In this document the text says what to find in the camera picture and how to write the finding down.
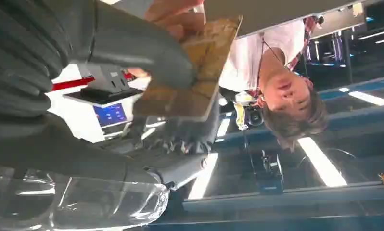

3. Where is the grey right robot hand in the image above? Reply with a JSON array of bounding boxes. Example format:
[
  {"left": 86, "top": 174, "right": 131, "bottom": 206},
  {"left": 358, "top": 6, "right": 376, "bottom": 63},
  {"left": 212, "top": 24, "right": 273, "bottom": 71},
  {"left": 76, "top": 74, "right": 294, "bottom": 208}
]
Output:
[{"left": 0, "top": 0, "right": 220, "bottom": 189}]

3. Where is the red barrier belt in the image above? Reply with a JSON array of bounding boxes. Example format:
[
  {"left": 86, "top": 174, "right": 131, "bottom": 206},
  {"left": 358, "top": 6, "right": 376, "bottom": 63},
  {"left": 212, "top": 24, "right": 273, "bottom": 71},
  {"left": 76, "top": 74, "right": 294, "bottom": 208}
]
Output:
[{"left": 51, "top": 72, "right": 136, "bottom": 92}]

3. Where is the ceiling light panel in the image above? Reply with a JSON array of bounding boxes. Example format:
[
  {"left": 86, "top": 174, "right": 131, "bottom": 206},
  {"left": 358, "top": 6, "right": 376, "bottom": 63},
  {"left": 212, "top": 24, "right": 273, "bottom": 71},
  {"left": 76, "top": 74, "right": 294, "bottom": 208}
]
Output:
[
  {"left": 347, "top": 90, "right": 384, "bottom": 107},
  {"left": 296, "top": 136, "right": 348, "bottom": 189}
]

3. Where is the black cord necklace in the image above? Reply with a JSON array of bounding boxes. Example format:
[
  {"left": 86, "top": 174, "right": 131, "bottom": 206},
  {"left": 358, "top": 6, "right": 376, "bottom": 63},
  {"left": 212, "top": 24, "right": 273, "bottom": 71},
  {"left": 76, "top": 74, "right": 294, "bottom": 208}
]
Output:
[{"left": 257, "top": 33, "right": 288, "bottom": 90}]

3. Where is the person's left hand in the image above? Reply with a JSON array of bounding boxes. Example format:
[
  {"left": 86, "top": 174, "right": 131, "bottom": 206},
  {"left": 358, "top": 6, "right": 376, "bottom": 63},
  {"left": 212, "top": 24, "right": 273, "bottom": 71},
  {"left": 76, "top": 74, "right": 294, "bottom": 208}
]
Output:
[{"left": 144, "top": 0, "right": 206, "bottom": 42}]

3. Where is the white machine blue screen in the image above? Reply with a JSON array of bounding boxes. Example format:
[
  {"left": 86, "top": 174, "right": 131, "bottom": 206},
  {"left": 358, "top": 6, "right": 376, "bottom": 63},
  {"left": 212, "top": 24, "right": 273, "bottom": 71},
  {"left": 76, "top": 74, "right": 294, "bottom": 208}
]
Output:
[{"left": 47, "top": 64, "right": 157, "bottom": 144}]

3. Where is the clear plastic film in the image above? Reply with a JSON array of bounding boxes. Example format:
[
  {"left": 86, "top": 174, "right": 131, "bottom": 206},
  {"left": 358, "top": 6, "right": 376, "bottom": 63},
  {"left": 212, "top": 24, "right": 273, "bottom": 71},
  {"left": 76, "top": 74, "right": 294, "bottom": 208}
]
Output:
[{"left": 0, "top": 164, "right": 170, "bottom": 231}]

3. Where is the black camera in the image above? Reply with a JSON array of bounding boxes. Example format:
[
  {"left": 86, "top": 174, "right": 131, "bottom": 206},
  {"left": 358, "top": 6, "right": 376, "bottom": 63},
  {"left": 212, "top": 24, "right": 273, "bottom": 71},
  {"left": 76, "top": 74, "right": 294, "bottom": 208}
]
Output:
[{"left": 244, "top": 106, "right": 266, "bottom": 129}]

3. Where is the person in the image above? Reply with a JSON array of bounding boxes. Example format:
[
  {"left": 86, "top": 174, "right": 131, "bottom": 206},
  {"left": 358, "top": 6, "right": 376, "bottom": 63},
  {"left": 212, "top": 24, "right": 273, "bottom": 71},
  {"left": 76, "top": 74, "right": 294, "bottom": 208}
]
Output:
[{"left": 219, "top": 16, "right": 329, "bottom": 153}]

